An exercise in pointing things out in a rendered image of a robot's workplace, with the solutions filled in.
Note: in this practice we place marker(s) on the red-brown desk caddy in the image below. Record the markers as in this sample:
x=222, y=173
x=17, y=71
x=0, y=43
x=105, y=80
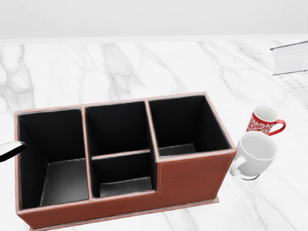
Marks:
x=192, y=178

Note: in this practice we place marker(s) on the red patterned mug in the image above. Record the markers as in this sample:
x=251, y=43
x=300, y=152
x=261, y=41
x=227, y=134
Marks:
x=258, y=125

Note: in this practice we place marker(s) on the plain white mug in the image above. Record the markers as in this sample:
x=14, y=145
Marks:
x=255, y=154

